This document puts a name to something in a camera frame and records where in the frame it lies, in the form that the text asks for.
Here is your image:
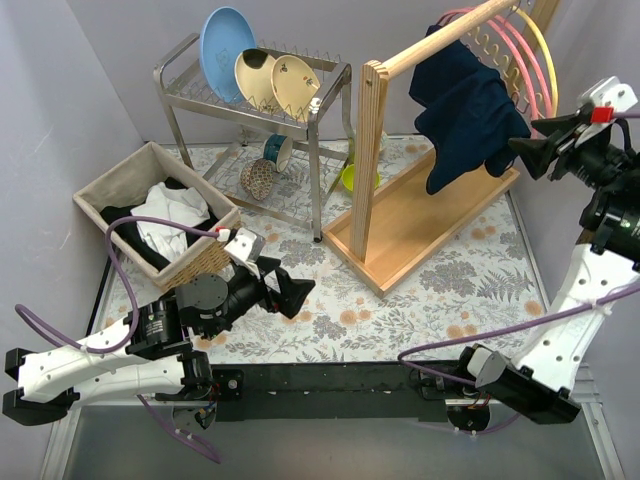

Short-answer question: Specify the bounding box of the dark blue denim skirt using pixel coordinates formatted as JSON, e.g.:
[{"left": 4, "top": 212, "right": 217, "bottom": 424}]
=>
[{"left": 409, "top": 40, "right": 531, "bottom": 195}]

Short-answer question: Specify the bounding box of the white cloth garment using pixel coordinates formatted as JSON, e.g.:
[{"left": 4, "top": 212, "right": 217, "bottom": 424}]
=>
[{"left": 131, "top": 182, "right": 211, "bottom": 262}]

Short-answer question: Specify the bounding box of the pink wavy hanger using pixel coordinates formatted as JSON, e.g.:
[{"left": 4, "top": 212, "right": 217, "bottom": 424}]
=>
[
  {"left": 432, "top": 7, "right": 554, "bottom": 141},
  {"left": 496, "top": 7, "right": 558, "bottom": 120}
]

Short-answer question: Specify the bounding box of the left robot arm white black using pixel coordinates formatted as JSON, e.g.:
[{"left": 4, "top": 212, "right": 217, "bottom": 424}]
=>
[{"left": 2, "top": 267, "right": 315, "bottom": 426}]

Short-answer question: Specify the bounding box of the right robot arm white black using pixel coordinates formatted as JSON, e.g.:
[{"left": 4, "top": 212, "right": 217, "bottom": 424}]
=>
[{"left": 452, "top": 107, "right": 639, "bottom": 425}]

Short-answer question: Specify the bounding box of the yellow wavy hanger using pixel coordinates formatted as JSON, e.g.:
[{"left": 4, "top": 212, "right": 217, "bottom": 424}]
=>
[{"left": 467, "top": 5, "right": 559, "bottom": 119}]

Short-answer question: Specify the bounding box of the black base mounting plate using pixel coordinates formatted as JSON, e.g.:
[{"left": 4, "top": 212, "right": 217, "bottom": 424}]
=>
[{"left": 154, "top": 359, "right": 514, "bottom": 424}]

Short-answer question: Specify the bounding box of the patterned red bowl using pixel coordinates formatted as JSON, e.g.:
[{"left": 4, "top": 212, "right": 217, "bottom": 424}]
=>
[{"left": 240, "top": 159, "right": 274, "bottom": 201}]

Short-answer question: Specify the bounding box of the wooden clothes rack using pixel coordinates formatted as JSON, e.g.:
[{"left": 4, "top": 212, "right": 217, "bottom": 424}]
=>
[{"left": 319, "top": 0, "right": 561, "bottom": 300}]

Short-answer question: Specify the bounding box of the steel dish rack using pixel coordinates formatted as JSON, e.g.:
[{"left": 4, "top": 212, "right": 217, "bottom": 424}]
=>
[{"left": 153, "top": 33, "right": 355, "bottom": 243}]

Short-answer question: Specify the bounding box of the lime green bowl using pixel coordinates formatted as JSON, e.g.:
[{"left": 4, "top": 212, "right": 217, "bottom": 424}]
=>
[{"left": 341, "top": 164, "right": 356, "bottom": 193}]

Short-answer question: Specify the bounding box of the black cloth garment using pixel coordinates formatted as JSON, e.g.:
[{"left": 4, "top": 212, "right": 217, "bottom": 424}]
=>
[{"left": 100, "top": 177, "right": 218, "bottom": 270}]

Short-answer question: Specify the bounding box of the teal cup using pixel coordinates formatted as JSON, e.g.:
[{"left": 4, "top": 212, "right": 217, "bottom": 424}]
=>
[{"left": 262, "top": 134, "right": 293, "bottom": 173}]

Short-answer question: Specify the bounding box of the floral table mat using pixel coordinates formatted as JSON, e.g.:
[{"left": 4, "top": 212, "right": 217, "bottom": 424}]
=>
[{"left": 94, "top": 135, "right": 554, "bottom": 362}]

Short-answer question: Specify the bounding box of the wicker laundry basket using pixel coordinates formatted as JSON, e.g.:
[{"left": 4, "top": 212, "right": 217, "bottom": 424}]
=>
[{"left": 73, "top": 142, "right": 241, "bottom": 291}]

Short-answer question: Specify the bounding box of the cream floral plate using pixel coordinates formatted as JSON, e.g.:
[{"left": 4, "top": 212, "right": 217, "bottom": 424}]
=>
[{"left": 271, "top": 55, "right": 320, "bottom": 123}]

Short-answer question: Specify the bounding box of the cream plate dark spot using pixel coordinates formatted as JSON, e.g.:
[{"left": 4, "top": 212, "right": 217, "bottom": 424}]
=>
[{"left": 234, "top": 48, "right": 281, "bottom": 114}]

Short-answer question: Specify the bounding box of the blue plate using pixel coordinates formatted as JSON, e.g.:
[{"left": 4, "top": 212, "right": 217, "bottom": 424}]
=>
[{"left": 199, "top": 6, "right": 256, "bottom": 104}]

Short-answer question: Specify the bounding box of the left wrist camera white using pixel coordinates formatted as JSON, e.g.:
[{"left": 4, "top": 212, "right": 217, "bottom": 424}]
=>
[{"left": 217, "top": 227, "right": 265, "bottom": 278}]

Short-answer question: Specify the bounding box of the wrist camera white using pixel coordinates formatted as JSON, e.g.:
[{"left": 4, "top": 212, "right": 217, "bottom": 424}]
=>
[
  {"left": 217, "top": 227, "right": 265, "bottom": 278},
  {"left": 578, "top": 76, "right": 639, "bottom": 124}
]

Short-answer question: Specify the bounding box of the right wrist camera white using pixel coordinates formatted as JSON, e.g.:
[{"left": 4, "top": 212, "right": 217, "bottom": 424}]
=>
[{"left": 578, "top": 76, "right": 639, "bottom": 124}]

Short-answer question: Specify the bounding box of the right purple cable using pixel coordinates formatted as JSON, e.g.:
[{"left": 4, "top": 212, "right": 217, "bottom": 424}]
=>
[{"left": 397, "top": 112, "right": 640, "bottom": 436}]

